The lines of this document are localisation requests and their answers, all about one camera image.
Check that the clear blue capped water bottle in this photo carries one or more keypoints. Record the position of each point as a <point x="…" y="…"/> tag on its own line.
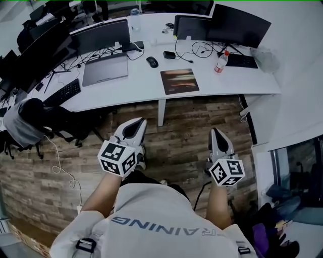
<point x="135" y="20"/>

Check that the small black computer mouse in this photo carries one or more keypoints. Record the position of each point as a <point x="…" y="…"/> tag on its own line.
<point x="169" y="25"/>

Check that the grey closed laptop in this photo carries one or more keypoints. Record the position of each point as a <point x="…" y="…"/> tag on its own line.
<point x="105" y="71"/>

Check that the black keyboard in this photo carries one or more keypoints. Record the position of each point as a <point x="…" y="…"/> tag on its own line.
<point x="63" y="93"/>
<point x="241" y="61"/>

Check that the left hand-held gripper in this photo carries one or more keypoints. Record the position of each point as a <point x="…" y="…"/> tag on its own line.
<point x="113" y="156"/>

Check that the wide black monitor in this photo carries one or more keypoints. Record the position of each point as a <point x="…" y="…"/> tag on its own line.
<point x="239" y="25"/>

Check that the clear plastic bag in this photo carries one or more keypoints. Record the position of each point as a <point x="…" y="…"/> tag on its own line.
<point x="265" y="59"/>

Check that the person's black trousers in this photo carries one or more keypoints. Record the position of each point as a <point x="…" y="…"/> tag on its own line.
<point x="143" y="177"/>

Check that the purple bag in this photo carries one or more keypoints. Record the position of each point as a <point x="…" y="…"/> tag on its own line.
<point x="267" y="234"/>

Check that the white desk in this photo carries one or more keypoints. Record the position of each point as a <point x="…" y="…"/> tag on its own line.
<point x="141" y="80"/>

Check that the black office chair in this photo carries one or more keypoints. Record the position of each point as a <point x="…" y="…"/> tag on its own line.
<point x="68" y="123"/>

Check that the person's white printed shirt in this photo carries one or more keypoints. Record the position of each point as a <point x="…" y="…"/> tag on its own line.
<point x="156" y="226"/>

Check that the black docking hub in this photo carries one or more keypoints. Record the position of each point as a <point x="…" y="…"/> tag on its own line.
<point x="133" y="46"/>

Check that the large black monitor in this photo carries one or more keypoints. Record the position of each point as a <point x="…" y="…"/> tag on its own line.
<point x="43" y="65"/>

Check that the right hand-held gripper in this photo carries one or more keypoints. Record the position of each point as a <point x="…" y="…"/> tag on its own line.
<point x="227" y="171"/>

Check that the dark printed mouse pad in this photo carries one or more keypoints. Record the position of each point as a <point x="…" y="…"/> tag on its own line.
<point x="179" y="81"/>

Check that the small dark monitor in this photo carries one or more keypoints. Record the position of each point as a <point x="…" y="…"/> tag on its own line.
<point x="191" y="27"/>

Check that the white power strip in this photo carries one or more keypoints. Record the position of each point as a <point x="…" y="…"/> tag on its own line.
<point x="244" y="113"/>

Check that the red capped plastic bottle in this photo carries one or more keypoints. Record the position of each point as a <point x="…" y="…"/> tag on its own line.
<point x="220" y="63"/>

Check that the person's right forearm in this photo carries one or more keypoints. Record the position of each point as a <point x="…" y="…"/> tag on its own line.
<point x="218" y="206"/>

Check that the person's white shoe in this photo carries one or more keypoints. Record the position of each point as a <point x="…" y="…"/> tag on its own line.
<point x="141" y="161"/>

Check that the small black box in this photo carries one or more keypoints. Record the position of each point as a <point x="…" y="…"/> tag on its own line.
<point x="169" y="55"/>

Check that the person's left forearm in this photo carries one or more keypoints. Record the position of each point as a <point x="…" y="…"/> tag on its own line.
<point x="101" y="194"/>

